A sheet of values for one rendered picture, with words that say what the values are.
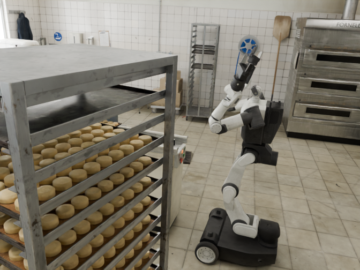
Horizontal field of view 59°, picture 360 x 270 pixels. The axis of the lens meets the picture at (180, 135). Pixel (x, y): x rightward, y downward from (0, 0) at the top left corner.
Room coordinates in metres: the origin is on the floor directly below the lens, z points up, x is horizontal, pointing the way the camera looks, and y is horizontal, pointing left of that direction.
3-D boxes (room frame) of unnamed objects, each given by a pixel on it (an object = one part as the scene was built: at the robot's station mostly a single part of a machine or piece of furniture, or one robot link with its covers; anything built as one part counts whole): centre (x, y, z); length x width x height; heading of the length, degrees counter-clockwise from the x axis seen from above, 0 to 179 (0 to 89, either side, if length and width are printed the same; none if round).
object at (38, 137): (0.87, 0.21, 1.68); 0.64 x 0.03 x 0.03; 153
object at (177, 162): (2.58, -0.01, 0.77); 0.24 x 0.04 x 0.14; 163
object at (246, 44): (6.34, -1.23, 1.10); 0.41 x 0.17 x 1.10; 79
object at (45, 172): (0.87, 0.21, 1.59); 0.64 x 0.03 x 0.03; 153
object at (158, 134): (3.00, 0.89, 0.87); 2.01 x 0.03 x 0.07; 73
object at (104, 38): (6.98, 1.72, 1.37); 0.27 x 0.02 x 0.40; 79
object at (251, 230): (2.29, -0.62, 0.28); 0.21 x 0.20 x 0.13; 73
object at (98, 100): (0.95, 0.39, 1.68); 0.60 x 0.40 x 0.02; 153
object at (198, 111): (6.14, -0.38, 0.93); 0.64 x 0.51 x 1.78; 172
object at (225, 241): (2.30, -0.59, 0.19); 0.64 x 0.52 x 0.33; 73
